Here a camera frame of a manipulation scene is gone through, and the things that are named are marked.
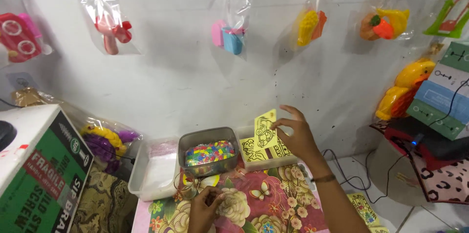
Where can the person's left hand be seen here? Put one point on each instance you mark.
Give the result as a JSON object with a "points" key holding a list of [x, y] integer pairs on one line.
{"points": [[201, 213]]}

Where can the person's right hand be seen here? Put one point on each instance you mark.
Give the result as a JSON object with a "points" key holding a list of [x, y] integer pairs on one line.
{"points": [[302, 139]]}

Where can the person's left fingers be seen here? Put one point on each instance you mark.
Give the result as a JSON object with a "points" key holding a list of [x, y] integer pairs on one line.
{"points": [[215, 196]]}

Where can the yellow car outline card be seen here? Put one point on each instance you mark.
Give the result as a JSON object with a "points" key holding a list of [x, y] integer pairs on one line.
{"points": [[263, 130]]}

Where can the small clear glass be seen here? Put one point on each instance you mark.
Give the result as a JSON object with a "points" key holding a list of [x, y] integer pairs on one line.
{"points": [[185, 185]]}

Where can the heap of colourful small packets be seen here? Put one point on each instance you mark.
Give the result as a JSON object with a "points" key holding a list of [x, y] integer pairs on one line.
{"points": [[210, 152]]}

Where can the clear plastic card container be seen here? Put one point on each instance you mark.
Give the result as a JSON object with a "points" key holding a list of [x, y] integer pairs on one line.
{"points": [[252, 165]]}

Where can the grey plastic container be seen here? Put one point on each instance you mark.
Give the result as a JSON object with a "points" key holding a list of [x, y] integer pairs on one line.
{"points": [[190, 145]]}

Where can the stack of clear plastic bags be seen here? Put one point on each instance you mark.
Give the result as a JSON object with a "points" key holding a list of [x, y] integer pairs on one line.
{"points": [[161, 167]]}

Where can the pink floral tablecloth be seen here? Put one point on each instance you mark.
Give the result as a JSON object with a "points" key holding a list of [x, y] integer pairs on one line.
{"points": [[278, 196]]}

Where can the clear plastic bag container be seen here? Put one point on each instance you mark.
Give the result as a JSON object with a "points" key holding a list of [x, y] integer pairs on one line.
{"points": [[137, 181]]}

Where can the gold black patterned cloth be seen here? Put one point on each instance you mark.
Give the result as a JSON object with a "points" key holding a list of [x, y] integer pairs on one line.
{"points": [[102, 203]]}

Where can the bagged yellow purple toy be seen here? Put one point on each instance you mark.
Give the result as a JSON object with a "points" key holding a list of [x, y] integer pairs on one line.
{"points": [[104, 143]]}

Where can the packet of yellow cards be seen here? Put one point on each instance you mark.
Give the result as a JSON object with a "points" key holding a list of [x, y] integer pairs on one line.
{"points": [[379, 230], [364, 209]]}

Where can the bagged pink blue toy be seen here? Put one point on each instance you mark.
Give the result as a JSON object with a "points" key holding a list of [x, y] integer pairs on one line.
{"points": [[231, 37]]}

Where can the green and white cardboard box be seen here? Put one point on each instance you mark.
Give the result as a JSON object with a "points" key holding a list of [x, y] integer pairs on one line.
{"points": [[44, 174]]}

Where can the bagged yellow corn toy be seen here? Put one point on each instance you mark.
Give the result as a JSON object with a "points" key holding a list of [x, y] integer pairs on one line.
{"points": [[307, 28]]}

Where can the bagged red fan toy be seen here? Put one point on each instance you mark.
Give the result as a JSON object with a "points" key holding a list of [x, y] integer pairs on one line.
{"points": [[110, 28]]}

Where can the brown crumpled bag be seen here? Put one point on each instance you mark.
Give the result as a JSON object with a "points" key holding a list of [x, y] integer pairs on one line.
{"points": [[27, 97]]}

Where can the yellow duck toy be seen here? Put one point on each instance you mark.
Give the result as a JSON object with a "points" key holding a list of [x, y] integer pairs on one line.
{"points": [[403, 86]]}

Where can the black round device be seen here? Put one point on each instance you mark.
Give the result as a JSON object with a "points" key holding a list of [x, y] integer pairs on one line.
{"points": [[5, 134]]}

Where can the pink leopard print cloth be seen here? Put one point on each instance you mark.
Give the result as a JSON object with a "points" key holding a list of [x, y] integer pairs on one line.
{"points": [[443, 185]]}

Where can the black device with blue light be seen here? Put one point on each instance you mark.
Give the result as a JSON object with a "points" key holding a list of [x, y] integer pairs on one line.
{"points": [[443, 145]]}

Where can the bagged orange vegetable toy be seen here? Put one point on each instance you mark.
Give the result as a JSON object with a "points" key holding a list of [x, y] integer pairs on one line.
{"points": [[384, 24]]}

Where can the stack of green blue boxes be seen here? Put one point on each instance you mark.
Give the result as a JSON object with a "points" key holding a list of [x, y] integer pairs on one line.
{"points": [[439, 97]]}

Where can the bagged red pink toy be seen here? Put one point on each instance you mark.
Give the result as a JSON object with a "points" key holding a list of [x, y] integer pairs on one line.
{"points": [[18, 37]]}

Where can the bagged green toy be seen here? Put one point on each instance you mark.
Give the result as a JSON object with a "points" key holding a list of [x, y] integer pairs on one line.
{"points": [[445, 20]]}

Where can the clear wall hook sticker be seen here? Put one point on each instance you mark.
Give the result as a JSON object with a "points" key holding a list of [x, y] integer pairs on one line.
{"points": [[22, 81]]}

